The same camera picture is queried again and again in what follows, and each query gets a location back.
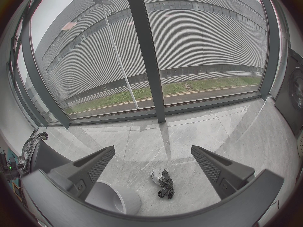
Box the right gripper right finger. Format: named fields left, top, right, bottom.
left=191, top=145, right=255, bottom=201

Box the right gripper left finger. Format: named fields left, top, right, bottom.
left=48, top=145, right=116, bottom=202

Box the black plastic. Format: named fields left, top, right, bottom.
left=158, top=170, right=175, bottom=200

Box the black plastic bag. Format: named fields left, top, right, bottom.
left=20, top=132, right=49, bottom=172

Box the white perforated basket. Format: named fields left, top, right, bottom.
left=294, top=132, right=303, bottom=158

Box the dark grey washing machine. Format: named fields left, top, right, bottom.
left=275, top=47, right=303, bottom=135

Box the window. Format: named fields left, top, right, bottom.
left=5, top=0, right=291, bottom=130

